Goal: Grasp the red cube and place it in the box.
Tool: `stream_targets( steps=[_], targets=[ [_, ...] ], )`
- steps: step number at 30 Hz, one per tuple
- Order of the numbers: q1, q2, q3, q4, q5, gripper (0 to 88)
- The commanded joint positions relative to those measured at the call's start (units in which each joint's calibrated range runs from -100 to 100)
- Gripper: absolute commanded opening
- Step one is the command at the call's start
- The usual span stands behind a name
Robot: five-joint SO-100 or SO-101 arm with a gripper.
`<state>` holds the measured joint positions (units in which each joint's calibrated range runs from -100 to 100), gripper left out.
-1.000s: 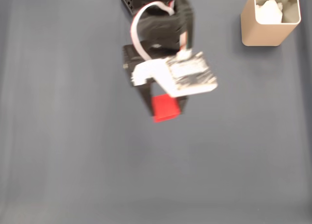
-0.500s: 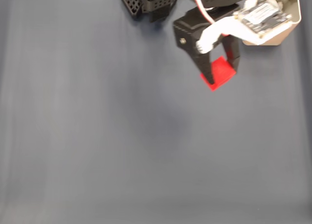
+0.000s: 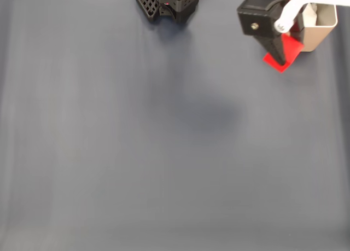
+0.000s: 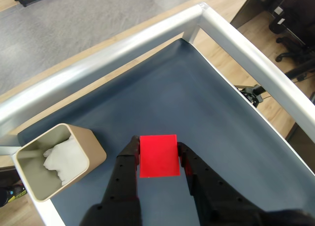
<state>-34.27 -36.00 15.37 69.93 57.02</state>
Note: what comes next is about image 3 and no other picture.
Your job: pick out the red cube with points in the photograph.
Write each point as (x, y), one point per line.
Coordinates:
(292, 47)

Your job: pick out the beige rounded box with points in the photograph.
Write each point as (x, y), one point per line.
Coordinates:
(314, 37)

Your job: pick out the white crumpled paper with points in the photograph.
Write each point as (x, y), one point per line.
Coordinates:
(311, 16)

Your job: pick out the dark grey table mat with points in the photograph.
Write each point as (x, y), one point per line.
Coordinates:
(136, 152)

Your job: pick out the white camera board with mount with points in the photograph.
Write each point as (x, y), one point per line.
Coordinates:
(290, 10)

